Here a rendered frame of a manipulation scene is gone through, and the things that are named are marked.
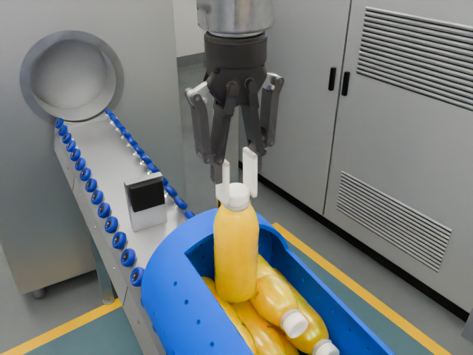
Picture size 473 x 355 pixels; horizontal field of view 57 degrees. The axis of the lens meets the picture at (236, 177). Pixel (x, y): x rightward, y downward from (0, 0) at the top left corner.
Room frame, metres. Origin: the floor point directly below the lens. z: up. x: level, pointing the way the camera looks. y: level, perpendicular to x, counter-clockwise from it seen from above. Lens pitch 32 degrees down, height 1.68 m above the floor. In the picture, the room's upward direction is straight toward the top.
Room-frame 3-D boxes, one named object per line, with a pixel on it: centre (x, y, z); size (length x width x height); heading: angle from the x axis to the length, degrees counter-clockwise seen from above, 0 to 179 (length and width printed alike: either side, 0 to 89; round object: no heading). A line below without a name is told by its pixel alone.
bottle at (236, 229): (0.53, 0.00, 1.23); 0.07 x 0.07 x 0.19
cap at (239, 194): (0.52, 0.00, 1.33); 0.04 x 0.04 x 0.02
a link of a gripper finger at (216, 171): (0.50, 0.04, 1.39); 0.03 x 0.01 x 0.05; 119
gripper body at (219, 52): (0.53, 0.00, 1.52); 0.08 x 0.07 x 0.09; 119
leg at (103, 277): (1.54, 0.65, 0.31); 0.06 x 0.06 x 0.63; 29
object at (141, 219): (0.97, 0.24, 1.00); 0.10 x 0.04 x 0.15; 119
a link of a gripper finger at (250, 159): (0.53, -0.02, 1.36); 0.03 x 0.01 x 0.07; 29
